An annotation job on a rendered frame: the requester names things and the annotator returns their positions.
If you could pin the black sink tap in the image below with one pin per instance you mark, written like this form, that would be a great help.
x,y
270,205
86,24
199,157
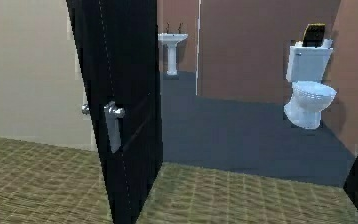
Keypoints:
x,y
167,28
180,28

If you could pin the white pedestal sink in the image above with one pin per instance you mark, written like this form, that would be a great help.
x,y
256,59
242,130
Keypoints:
x,y
172,43

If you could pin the black and yellow box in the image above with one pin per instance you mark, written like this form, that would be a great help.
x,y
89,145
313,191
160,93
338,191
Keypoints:
x,y
314,34

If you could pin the white toilet paper roll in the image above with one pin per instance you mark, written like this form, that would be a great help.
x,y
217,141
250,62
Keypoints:
x,y
327,43

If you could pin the black room door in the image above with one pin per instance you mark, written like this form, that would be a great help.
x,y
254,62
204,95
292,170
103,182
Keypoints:
x,y
127,66

